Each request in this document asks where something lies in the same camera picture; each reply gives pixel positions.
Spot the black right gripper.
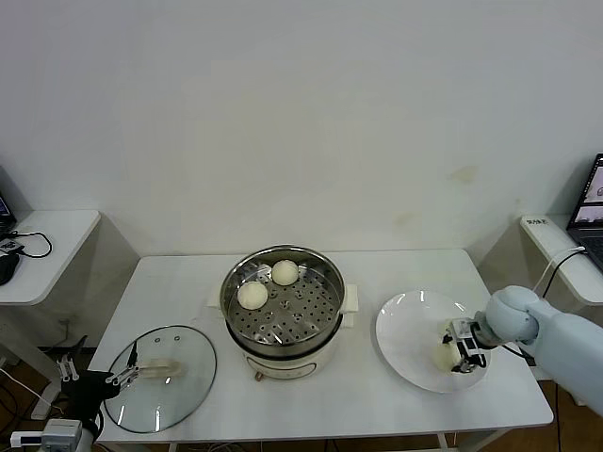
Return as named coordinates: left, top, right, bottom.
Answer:
left=445, top=324, right=494, bottom=374

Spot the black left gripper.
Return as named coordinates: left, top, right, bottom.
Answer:
left=56, top=334, right=141, bottom=418

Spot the glass lid with cream handle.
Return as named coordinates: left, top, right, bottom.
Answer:
left=102, top=323, right=218, bottom=433

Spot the stainless steel steamer basket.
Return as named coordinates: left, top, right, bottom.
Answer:
left=206, top=243, right=362, bottom=349

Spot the white round plate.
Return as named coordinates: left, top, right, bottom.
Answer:
left=375, top=290, right=492, bottom=395

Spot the white side desk with mouse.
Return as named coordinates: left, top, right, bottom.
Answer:
left=0, top=209, right=141, bottom=378

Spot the black computer mouse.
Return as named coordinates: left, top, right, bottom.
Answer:
left=0, top=253, right=21, bottom=286

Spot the white side desk with label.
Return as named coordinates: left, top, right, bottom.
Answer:
left=475, top=214, right=603, bottom=411

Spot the cream electric cooker base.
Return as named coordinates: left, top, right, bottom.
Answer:
left=224, top=310, right=357, bottom=383

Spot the black laptop with dark screen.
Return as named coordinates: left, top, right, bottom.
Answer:
left=566, top=153, right=603, bottom=274

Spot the black laptop with pink screen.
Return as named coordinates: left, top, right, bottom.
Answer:
left=0, top=164, right=19, bottom=236

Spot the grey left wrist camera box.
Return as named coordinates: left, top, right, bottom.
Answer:
left=9, top=418, right=84, bottom=448

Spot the white floor cable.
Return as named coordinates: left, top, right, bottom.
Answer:
left=0, top=365, right=53, bottom=409

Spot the white laptop cable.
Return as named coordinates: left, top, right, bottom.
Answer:
left=531, top=245, right=588, bottom=300

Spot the black cable with adapter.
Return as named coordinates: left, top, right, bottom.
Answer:
left=541, top=253, right=588, bottom=299

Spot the black looped laptop cable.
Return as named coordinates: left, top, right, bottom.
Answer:
left=8, top=229, right=53, bottom=259

